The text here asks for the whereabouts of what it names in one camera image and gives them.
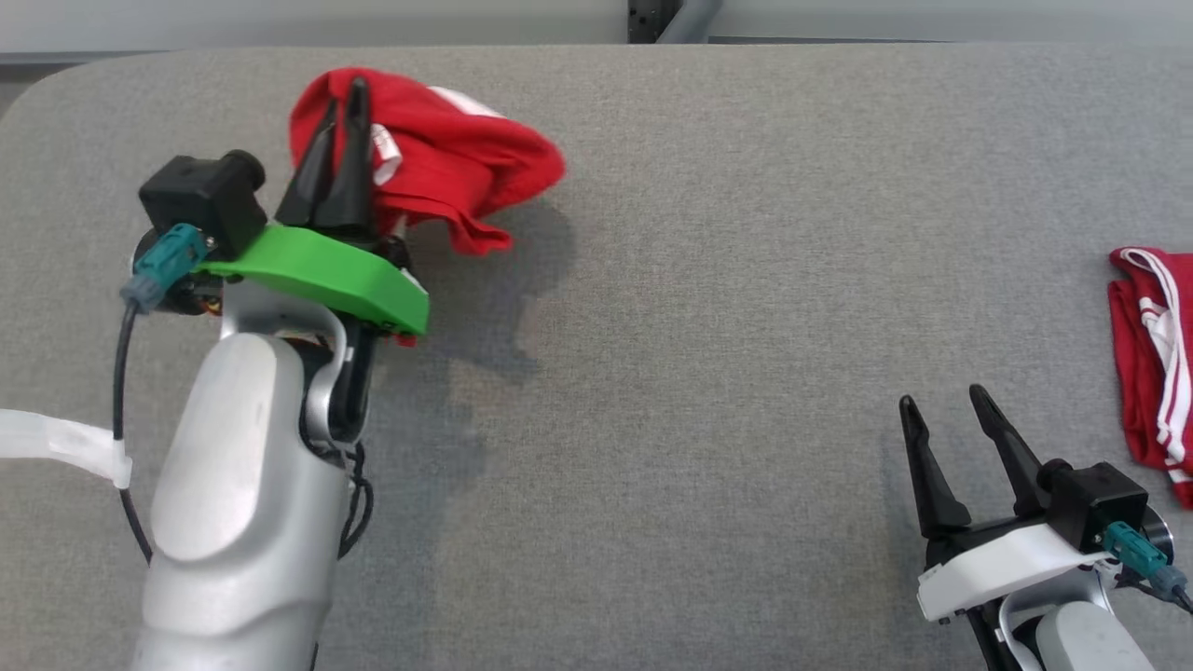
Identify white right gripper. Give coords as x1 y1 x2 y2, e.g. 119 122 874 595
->
898 383 1116 622

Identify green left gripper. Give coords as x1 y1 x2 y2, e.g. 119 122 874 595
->
195 78 431 336

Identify red shorts with white stripe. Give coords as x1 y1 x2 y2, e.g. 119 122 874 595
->
288 66 568 258

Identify red jersey with black numbers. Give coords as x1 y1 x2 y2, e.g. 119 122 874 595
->
1107 246 1193 511

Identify grey fabric sofa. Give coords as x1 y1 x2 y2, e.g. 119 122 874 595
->
0 42 1193 671

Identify white tape strip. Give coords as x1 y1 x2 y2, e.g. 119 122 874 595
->
0 408 134 491

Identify grey round tube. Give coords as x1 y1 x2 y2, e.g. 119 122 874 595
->
656 0 724 45

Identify right cable with teal plug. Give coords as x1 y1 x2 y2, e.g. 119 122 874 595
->
1103 522 1193 616

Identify cable with teal plug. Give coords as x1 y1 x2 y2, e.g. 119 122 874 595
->
111 223 212 566
1103 522 1193 616

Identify left cable with teal plug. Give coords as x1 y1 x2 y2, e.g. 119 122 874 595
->
111 223 212 566

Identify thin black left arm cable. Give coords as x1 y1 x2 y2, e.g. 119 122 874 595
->
298 410 377 561

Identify black perforated bracket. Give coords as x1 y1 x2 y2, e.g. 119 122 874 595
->
628 0 688 45

